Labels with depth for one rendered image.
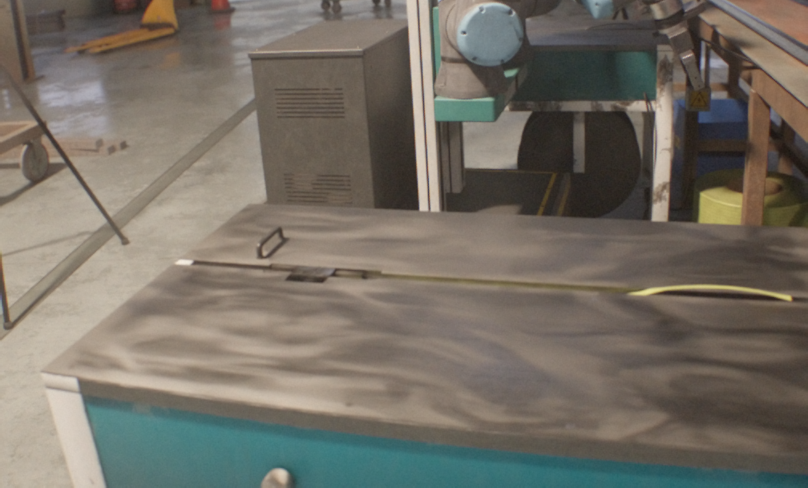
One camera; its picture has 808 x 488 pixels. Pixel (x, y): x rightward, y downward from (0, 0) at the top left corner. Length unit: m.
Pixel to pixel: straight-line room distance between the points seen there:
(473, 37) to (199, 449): 1.25
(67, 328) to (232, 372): 1.98
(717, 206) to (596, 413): 2.25
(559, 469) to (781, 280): 0.45
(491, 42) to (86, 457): 1.30
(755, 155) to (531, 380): 1.54
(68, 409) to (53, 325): 1.90
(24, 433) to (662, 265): 1.74
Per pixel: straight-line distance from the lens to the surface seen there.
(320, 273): 1.16
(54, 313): 3.03
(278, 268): 1.20
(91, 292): 3.13
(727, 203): 3.02
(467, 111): 2.16
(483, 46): 1.96
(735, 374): 0.92
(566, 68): 2.85
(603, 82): 2.86
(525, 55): 2.63
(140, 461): 1.04
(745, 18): 2.90
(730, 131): 3.56
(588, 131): 3.10
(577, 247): 1.21
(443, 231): 1.27
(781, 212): 3.03
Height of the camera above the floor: 1.21
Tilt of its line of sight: 21 degrees down
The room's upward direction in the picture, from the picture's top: 3 degrees counter-clockwise
